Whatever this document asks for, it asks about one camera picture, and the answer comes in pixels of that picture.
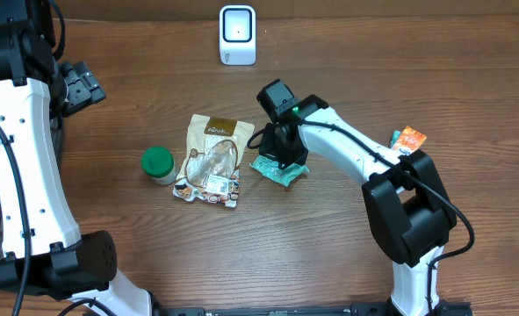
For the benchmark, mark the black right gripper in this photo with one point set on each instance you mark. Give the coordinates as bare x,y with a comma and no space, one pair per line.
272,149

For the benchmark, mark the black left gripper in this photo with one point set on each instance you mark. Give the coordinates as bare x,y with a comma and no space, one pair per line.
87,88

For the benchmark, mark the teal snack packet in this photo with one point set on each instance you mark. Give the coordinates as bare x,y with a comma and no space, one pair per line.
269,169

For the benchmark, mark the beige brown snack pouch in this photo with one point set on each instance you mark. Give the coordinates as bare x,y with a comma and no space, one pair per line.
211,168

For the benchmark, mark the green lid white jar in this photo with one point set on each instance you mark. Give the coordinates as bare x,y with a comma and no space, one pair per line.
159,164

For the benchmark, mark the teal tissue pack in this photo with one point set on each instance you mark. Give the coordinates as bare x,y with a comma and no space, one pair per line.
396,134

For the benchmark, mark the orange snack packet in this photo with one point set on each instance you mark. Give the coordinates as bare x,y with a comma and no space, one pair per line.
409,141

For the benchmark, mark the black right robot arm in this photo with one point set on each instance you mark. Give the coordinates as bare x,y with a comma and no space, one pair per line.
410,213

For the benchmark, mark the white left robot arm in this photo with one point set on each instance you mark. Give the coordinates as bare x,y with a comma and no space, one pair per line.
85,273

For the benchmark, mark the white barcode scanner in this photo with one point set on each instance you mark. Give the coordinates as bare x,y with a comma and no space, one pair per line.
237,35

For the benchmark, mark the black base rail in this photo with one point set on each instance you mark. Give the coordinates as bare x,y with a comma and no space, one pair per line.
285,311

